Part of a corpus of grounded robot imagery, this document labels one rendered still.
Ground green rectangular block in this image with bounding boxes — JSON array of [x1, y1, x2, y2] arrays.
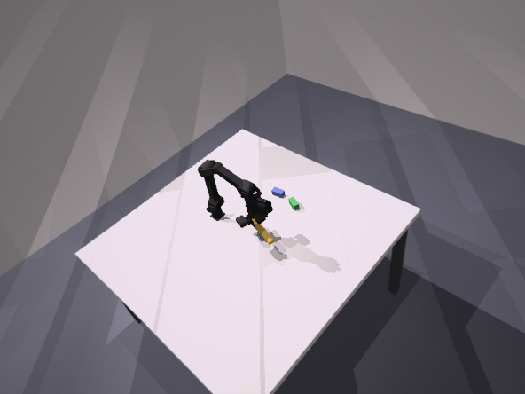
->
[[288, 197, 300, 210]]

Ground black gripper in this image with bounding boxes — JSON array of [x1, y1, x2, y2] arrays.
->
[[236, 205, 273, 228]]

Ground yellow bar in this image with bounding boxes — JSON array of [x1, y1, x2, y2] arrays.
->
[[252, 219, 275, 245]]

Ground blue rectangular block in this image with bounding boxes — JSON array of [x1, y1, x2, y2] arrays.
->
[[271, 187, 285, 198]]

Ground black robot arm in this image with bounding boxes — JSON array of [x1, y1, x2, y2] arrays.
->
[[198, 160, 271, 224]]

